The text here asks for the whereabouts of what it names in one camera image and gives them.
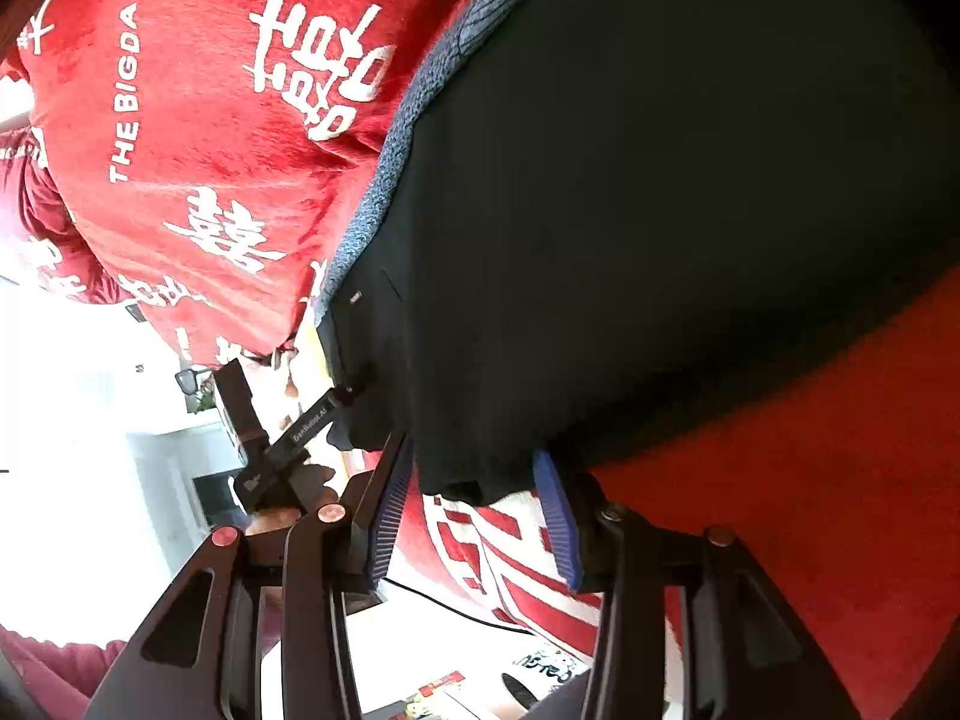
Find person's left forearm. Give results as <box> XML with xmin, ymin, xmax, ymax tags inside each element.
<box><xmin>0</xmin><ymin>585</ymin><xmax>286</xmax><ymax>700</ymax></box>

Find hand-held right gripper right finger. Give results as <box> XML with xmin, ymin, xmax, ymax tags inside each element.
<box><xmin>531</xmin><ymin>450</ymin><xmax>863</xmax><ymax>720</ymax></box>

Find black cable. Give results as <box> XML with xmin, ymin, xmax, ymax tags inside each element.
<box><xmin>386</xmin><ymin>576</ymin><xmax>526</xmax><ymax>632</ymax></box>

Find person's left hand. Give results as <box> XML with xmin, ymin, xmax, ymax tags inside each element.
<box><xmin>246</xmin><ymin>508</ymin><xmax>302</xmax><ymax>538</ymax></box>

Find black pants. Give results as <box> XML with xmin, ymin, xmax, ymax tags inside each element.
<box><xmin>315</xmin><ymin>0</ymin><xmax>960</xmax><ymax>507</ymax></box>

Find printed booklet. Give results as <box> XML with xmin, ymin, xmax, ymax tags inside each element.
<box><xmin>367</xmin><ymin>667</ymin><xmax>511</xmax><ymax>720</ymax></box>

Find dark red printed cushion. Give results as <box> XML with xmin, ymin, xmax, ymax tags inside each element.
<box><xmin>0</xmin><ymin>127</ymin><xmax>140</xmax><ymax>308</ymax></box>

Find white printed mug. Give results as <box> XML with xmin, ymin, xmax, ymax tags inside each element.
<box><xmin>501</xmin><ymin>641</ymin><xmax>593</xmax><ymax>710</ymax></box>

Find black eyeglasses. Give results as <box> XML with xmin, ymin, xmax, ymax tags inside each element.
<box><xmin>175</xmin><ymin>362</ymin><xmax>217</xmax><ymax>400</ymax></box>

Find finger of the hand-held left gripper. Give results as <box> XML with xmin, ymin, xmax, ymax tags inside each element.
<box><xmin>328</xmin><ymin>381</ymin><xmax>374</xmax><ymax>412</ymax></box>

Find red printed blanket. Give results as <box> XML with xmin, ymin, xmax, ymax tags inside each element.
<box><xmin>0</xmin><ymin>0</ymin><xmax>960</xmax><ymax>720</ymax></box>

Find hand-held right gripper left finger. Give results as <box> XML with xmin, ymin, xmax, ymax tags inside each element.
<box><xmin>82</xmin><ymin>431</ymin><xmax>417</xmax><ymax>720</ymax></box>

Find white cabinet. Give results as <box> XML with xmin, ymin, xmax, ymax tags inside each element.
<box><xmin>124</xmin><ymin>420</ymin><xmax>248</xmax><ymax>541</ymax></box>

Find grey patterned cloth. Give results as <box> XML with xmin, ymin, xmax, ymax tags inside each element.
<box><xmin>311</xmin><ymin>0</ymin><xmax>571</xmax><ymax>316</ymax></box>

